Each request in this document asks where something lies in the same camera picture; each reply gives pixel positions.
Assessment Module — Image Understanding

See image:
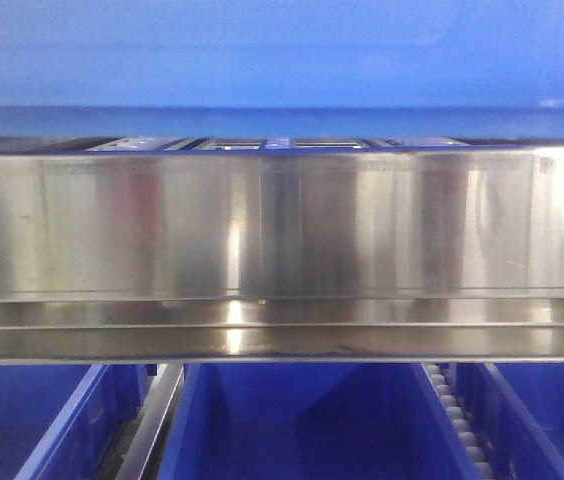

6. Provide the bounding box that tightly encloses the large light blue bin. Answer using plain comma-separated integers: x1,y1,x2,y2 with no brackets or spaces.
0,1,564,138

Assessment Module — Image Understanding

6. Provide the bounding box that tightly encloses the lower right blue bin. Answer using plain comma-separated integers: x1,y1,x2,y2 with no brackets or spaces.
452,363,564,479

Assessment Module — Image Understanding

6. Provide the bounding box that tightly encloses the lower left blue bin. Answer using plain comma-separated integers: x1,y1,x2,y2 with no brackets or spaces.
0,365,156,479

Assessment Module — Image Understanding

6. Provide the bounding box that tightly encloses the stainless steel shelf rail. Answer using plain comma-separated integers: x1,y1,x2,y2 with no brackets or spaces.
0,137,564,363

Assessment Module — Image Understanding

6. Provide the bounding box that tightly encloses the lower middle blue bin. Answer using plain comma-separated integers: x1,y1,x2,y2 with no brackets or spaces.
159,363,479,479

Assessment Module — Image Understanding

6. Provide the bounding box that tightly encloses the right white roller track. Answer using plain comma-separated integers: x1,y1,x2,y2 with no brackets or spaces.
423,363,494,479

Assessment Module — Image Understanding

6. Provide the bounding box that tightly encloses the left grey roller track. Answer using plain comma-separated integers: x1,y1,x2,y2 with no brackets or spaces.
96,362,185,479

